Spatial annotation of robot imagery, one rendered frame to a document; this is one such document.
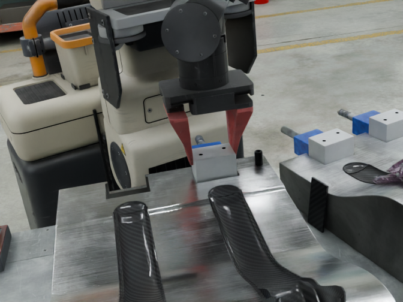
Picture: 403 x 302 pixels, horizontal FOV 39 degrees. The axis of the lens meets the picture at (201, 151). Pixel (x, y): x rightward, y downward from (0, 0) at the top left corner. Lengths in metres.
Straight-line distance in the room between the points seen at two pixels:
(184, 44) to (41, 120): 0.75
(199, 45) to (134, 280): 0.23
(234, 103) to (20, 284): 0.33
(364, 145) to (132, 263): 0.40
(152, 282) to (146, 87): 0.55
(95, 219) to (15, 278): 0.15
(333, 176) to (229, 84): 0.20
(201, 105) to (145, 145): 0.41
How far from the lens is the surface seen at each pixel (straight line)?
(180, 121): 0.63
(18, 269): 0.76
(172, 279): 0.53
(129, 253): 0.59
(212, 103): 0.63
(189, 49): 0.55
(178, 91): 0.64
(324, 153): 0.77
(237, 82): 0.65
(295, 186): 0.76
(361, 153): 0.80
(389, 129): 0.83
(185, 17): 0.54
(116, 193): 0.71
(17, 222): 2.51
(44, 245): 0.79
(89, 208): 0.66
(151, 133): 1.04
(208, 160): 0.67
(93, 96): 1.29
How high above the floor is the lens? 1.21
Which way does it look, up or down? 26 degrees down
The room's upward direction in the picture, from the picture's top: 6 degrees counter-clockwise
